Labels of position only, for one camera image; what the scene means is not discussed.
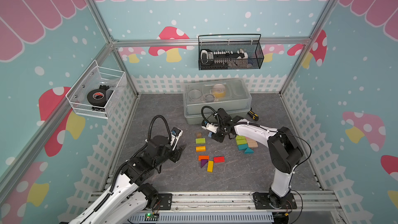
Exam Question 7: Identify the green block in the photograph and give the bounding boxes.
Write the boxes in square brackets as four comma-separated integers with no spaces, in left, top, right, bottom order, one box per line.
[195,138,206,144]
[235,135,246,140]
[236,139,247,146]

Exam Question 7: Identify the teal rectangular block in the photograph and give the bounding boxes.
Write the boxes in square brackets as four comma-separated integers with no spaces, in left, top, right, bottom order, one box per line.
[238,144,248,150]

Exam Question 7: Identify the orange yellow supermarket block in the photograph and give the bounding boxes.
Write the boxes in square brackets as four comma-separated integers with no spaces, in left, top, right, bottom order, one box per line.
[195,146,206,152]

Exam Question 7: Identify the green block top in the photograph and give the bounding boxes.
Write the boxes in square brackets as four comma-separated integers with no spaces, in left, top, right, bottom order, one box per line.
[195,138,206,144]

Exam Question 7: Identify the tan rectangular block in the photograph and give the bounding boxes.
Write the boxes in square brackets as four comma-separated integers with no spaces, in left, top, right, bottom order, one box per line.
[247,142,258,148]

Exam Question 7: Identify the teal triangle block bottom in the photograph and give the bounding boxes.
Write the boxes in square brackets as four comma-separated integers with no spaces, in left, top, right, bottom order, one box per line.
[244,148,254,154]

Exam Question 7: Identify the red block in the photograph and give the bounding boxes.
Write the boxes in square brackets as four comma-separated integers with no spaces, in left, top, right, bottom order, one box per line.
[213,156,225,163]

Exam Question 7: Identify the purple triangle block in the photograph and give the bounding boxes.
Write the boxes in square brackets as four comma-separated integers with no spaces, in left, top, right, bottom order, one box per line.
[201,159,209,168]

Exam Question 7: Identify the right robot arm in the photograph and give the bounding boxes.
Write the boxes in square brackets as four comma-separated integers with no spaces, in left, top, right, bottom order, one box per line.
[201,106,304,209]

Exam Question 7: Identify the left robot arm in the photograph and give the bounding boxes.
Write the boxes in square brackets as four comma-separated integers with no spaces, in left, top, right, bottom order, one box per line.
[71,115,185,224]

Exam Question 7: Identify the translucent plastic storage box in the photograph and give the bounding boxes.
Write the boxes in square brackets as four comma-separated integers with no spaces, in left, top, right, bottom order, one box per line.
[183,78,252,124]

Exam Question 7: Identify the yellow black screwdriver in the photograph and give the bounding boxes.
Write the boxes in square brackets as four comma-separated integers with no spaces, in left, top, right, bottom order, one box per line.
[248,110,259,121]

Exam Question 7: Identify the white black tool in basket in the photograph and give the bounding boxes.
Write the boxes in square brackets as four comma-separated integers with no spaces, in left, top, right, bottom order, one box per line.
[200,49,248,67]

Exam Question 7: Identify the green lit circuit board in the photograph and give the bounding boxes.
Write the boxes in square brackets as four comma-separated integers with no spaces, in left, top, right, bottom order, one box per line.
[144,213,159,222]

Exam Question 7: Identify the black tape roll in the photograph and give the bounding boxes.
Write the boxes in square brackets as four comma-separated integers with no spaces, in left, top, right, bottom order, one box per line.
[87,89,107,107]

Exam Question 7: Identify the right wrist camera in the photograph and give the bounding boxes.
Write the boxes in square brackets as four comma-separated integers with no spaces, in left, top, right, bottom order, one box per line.
[201,121,218,133]

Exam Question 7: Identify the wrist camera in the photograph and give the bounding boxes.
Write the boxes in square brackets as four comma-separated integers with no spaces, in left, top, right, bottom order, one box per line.
[201,121,218,133]
[170,127,183,150]

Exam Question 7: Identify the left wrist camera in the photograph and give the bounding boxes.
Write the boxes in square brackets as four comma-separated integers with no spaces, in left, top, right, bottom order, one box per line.
[170,127,183,150]

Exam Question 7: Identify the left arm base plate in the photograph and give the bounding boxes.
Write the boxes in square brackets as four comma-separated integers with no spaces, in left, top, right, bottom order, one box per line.
[148,194,173,211]

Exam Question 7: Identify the black wire mesh basket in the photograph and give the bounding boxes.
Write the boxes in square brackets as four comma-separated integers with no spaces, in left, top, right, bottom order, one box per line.
[198,34,264,71]

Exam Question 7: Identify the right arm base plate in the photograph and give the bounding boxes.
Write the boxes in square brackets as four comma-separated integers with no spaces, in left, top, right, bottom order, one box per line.
[252,192,297,211]

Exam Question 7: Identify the white wire basket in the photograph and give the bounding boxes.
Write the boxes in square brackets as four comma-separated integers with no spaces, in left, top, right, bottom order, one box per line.
[65,61,127,119]

